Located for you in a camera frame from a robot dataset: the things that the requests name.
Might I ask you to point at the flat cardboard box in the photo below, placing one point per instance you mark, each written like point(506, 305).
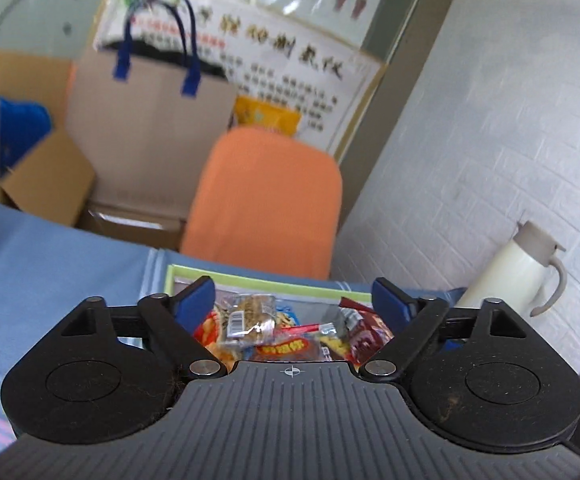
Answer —
point(130, 227)

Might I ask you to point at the orange chair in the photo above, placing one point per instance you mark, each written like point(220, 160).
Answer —
point(265, 200)

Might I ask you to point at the blue striped tablecloth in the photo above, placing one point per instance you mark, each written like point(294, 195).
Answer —
point(45, 270)

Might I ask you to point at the clear nut packet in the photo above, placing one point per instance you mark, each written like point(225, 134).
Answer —
point(247, 317)

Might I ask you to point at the white thermos jug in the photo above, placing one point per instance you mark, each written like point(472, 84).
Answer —
point(504, 270)

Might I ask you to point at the small red sachet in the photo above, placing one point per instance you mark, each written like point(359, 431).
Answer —
point(310, 330)

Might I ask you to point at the yellow bag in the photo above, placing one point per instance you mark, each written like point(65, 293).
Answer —
point(267, 115)

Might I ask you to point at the framed wall sign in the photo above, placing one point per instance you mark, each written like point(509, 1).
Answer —
point(280, 70)

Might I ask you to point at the blue bag in cardboard box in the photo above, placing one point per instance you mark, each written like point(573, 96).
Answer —
point(22, 130)

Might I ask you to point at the blue snack packet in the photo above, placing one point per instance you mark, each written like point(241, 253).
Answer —
point(287, 318)

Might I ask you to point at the open cardboard box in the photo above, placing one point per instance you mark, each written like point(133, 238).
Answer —
point(45, 185)

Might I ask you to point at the red bean snack packet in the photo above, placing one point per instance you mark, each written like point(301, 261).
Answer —
point(364, 337)

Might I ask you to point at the green cardboard box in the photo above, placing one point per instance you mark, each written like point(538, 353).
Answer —
point(270, 285)

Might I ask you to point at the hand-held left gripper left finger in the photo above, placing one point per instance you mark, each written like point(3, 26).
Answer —
point(195, 305)

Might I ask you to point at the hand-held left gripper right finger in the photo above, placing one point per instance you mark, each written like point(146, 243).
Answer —
point(392, 305)

